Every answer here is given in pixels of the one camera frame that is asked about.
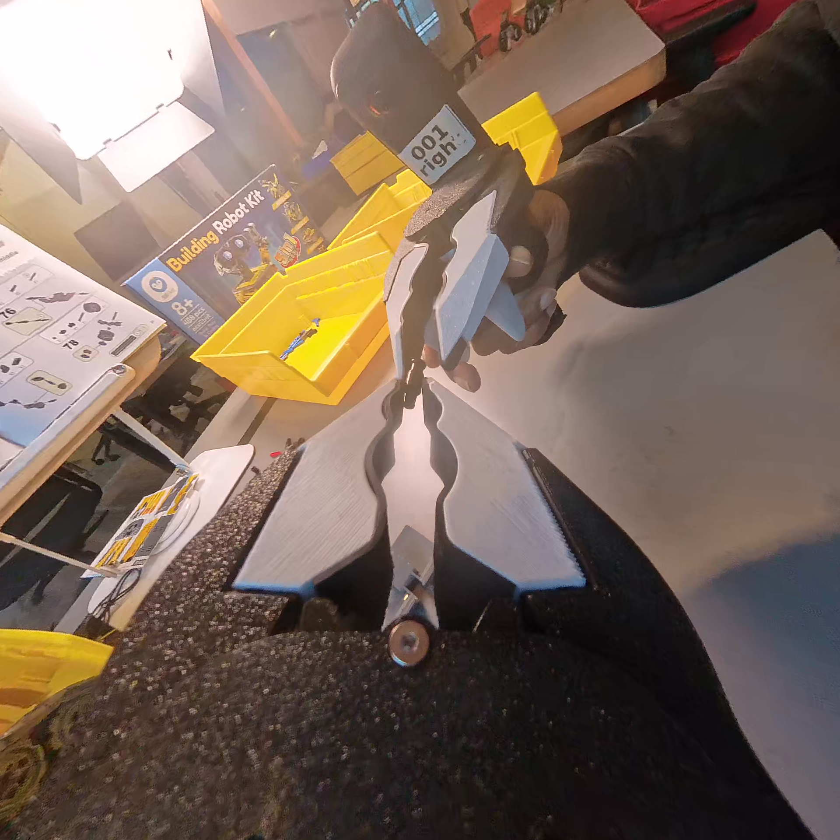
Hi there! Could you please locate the yellow black sticker sheet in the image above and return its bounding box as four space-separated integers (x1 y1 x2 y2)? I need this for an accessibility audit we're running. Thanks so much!
82 472 200 579

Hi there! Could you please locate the robot kit box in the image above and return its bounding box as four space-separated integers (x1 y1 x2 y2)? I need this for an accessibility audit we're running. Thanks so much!
123 164 329 346

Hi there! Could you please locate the instruction booklet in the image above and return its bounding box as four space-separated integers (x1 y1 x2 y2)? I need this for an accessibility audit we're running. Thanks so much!
0 223 169 454

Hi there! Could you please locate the studio light panel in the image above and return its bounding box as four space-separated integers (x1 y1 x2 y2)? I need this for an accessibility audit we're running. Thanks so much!
0 0 218 195

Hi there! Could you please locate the wide yellow plastic bin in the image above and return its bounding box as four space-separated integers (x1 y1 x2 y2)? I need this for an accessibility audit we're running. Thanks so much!
190 231 395 406

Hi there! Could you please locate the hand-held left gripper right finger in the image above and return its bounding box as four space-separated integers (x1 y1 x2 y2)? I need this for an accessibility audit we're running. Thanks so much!
423 379 587 612

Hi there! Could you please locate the white-top side table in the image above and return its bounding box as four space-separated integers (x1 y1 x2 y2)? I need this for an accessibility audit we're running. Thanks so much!
459 0 668 136

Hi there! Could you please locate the black cable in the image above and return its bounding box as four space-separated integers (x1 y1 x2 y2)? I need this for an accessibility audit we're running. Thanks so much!
91 567 143 641

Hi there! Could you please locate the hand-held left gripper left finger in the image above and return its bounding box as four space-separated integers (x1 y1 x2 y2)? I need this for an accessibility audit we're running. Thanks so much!
232 379 403 615

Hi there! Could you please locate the pile of blue tan parts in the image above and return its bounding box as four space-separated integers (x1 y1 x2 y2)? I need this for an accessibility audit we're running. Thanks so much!
278 318 323 361

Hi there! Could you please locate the black axle connector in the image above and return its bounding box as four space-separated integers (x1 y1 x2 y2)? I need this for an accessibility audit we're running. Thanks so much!
395 361 427 410

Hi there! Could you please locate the silver panel toy piece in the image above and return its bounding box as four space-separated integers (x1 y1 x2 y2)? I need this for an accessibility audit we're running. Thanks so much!
382 525 440 633

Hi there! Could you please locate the deep yellow plastic bin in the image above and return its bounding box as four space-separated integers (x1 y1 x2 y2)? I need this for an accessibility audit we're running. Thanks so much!
0 629 114 740

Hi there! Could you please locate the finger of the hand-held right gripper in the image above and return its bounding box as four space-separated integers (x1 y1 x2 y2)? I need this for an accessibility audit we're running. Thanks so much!
434 189 527 370
384 241 432 383

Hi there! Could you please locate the person's right forearm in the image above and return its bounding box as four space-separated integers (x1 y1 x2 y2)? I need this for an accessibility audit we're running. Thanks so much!
541 0 840 309

